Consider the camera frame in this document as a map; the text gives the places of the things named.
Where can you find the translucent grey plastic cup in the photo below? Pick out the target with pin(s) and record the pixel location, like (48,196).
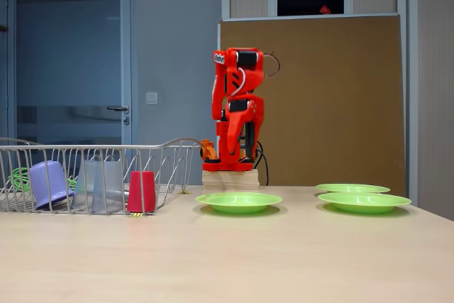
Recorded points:
(111,186)
(83,186)

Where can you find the brown pin board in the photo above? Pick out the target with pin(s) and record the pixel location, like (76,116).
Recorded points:
(354,104)

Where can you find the purple plastic mug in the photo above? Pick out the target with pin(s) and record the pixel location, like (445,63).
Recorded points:
(49,184)

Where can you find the grey glazed door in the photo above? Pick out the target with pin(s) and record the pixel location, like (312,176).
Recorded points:
(71,51)

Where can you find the red plastic cup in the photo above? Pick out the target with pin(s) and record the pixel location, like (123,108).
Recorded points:
(142,193)

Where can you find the small red object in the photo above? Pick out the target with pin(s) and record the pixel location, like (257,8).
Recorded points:
(323,9)

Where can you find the small yellow tape marker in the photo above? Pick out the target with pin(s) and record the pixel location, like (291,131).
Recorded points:
(184,192)

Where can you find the orange-red robot arm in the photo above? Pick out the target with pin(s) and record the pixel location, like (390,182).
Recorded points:
(220,104)

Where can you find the light orange table clamp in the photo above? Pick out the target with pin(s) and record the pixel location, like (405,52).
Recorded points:
(207,150)

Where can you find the orange-red gripper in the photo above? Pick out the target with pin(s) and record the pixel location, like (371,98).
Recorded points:
(242,114)

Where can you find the green plastic plate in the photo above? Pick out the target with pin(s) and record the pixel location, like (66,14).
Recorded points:
(237,203)
(365,203)
(354,188)

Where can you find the yellow black striped tape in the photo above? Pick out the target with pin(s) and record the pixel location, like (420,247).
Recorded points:
(135,215)

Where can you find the white light switch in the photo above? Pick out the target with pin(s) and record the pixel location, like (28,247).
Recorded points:
(152,98)

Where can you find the wooden base block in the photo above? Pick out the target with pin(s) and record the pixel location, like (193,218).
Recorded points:
(230,179)

